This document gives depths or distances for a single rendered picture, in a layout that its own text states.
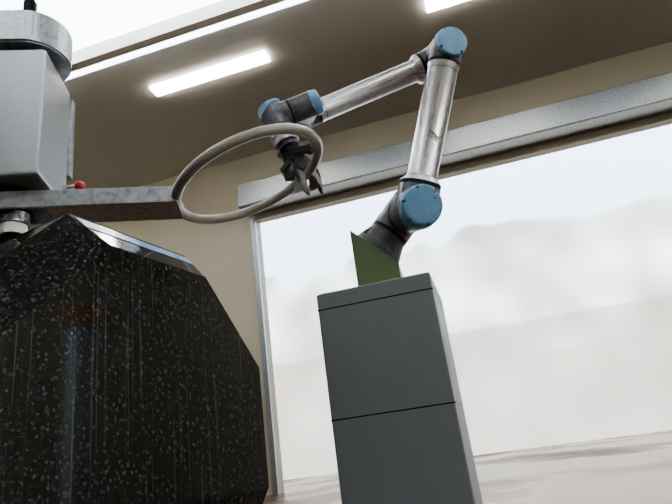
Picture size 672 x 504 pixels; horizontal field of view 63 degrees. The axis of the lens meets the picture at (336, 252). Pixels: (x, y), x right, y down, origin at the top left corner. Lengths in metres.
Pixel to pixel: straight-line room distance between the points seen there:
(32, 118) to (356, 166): 4.83
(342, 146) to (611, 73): 3.09
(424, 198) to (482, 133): 4.37
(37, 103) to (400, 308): 1.25
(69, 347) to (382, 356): 1.07
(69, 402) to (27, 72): 1.14
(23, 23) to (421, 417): 1.69
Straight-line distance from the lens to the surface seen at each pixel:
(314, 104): 1.95
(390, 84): 2.18
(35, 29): 2.00
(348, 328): 1.86
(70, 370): 1.01
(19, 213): 1.75
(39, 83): 1.86
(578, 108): 6.39
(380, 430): 1.81
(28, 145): 1.75
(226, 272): 6.76
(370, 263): 1.99
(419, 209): 1.90
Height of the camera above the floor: 0.33
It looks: 20 degrees up
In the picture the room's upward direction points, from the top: 8 degrees counter-clockwise
